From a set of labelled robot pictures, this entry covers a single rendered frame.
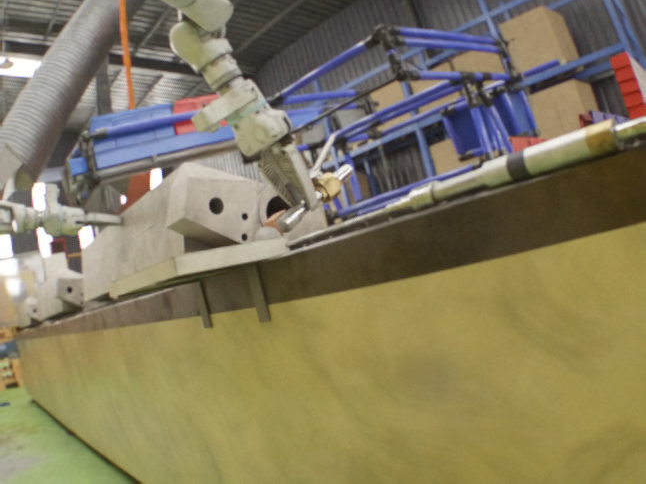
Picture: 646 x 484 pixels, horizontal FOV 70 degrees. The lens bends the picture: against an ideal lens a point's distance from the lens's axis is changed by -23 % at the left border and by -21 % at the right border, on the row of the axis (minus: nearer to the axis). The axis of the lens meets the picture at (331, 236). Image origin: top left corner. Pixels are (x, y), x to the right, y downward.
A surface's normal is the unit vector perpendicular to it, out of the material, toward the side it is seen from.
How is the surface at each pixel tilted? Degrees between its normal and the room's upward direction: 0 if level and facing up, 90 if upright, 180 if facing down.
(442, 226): 90
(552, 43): 90
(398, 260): 90
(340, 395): 90
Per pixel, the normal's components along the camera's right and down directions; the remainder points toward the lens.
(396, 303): -0.74, 0.15
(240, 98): 0.25, 0.11
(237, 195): 0.62, -0.19
